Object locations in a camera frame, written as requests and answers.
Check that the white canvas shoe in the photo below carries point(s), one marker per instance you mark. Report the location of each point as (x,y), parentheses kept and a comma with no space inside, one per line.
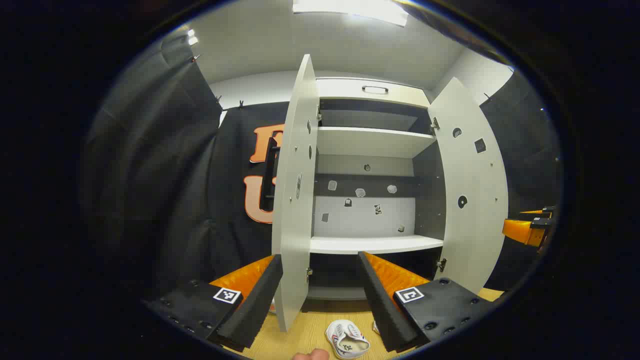
(347,340)

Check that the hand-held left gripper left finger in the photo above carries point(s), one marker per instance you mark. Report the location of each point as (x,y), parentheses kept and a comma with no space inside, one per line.
(250,305)

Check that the white shoe cabinet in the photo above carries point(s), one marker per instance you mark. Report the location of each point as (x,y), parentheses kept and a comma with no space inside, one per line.
(370,142)

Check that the white cabinet shelf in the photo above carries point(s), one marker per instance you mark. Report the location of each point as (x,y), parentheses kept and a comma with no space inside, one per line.
(375,244)
(370,142)

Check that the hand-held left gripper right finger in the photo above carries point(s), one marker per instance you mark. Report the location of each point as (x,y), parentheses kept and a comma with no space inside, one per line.
(382,305)

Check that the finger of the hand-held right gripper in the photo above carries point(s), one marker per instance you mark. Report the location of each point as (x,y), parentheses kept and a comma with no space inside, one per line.
(520,231)

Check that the white cabinet door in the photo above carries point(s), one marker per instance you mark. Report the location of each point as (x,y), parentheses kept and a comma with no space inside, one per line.
(475,235)
(295,225)

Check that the black backdrop cloth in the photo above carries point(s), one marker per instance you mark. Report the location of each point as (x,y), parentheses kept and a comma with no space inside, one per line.
(165,190)

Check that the ceiling light panel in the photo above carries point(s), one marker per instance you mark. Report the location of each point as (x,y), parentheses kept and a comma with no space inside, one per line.
(350,10)

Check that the small ceiling light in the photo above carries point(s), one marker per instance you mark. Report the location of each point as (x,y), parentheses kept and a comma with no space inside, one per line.
(192,37)

